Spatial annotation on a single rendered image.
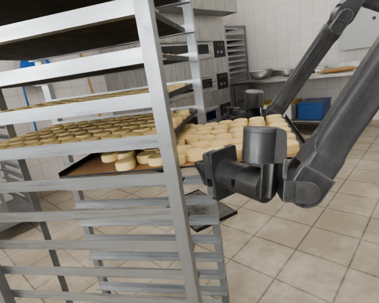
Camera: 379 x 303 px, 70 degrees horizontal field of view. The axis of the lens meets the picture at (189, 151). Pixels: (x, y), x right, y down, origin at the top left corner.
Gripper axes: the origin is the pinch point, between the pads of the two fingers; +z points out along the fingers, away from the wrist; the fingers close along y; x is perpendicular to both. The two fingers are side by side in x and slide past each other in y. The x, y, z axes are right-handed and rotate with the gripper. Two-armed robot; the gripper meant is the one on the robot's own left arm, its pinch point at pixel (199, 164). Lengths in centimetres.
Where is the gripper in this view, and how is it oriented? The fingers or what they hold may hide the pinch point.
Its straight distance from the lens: 61.1
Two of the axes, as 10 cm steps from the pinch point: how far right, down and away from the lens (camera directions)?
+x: 8.2, -2.7, 5.0
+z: -5.5, -1.5, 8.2
